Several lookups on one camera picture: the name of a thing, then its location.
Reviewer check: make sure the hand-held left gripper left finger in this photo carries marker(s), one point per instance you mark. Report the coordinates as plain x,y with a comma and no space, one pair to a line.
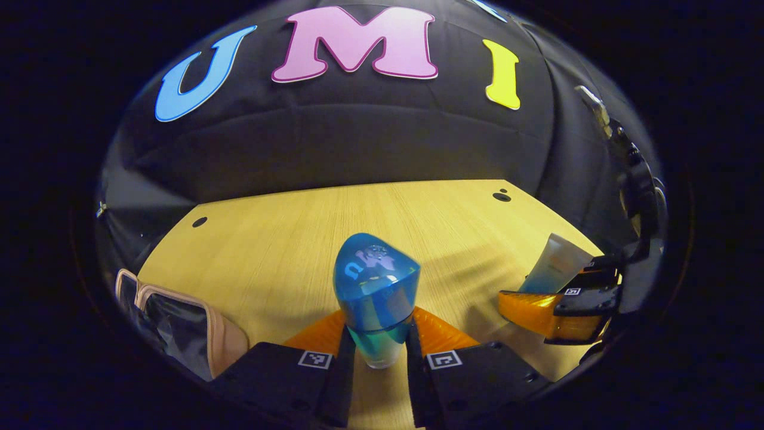
343,382

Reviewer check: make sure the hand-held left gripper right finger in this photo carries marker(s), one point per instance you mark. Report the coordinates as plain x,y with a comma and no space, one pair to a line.
418,382

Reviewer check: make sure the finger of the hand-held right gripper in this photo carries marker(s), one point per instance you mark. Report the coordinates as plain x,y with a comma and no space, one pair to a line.
603,275
588,301

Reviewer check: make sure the white teal cream tube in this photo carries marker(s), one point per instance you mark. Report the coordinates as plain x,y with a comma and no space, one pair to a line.
558,263

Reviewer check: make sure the blue cap green bottle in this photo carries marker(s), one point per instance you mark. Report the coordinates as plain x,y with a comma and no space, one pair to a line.
376,292

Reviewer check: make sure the black backdrop cloth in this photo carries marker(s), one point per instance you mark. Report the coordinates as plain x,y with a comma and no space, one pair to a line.
358,131

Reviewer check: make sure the white clip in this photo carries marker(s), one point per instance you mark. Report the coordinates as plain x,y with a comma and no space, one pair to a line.
100,209

